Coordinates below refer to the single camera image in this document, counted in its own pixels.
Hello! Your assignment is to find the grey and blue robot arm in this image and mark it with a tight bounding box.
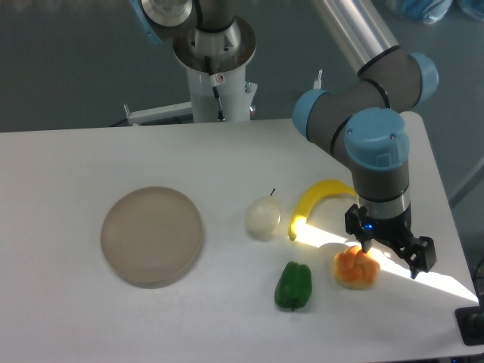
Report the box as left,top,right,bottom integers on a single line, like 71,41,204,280
132,1,439,277

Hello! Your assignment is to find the pale white pear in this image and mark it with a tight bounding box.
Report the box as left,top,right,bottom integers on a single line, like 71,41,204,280
245,188,281,240

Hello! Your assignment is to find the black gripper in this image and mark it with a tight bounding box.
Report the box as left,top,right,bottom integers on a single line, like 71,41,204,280
344,204,437,279

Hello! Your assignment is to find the beige round plate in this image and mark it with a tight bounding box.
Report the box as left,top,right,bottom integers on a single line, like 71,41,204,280
100,187,204,289

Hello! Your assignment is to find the black device at table edge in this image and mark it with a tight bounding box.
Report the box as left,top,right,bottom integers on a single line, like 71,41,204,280
455,306,483,346

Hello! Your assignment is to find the blue plastic bag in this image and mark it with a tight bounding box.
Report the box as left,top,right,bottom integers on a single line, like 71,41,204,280
385,0,483,25

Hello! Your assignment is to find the green bell pepper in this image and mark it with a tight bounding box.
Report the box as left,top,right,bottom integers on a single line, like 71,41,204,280
274,261,312,311

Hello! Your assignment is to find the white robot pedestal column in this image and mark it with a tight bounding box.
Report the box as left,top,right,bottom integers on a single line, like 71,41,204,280
123,17,260,128

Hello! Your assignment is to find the orange bread roll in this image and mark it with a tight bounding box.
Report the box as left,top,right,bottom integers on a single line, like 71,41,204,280
334,246,380,290

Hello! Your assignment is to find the yellow banana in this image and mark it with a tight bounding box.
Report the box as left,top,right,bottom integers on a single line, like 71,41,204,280
287,179,356,241

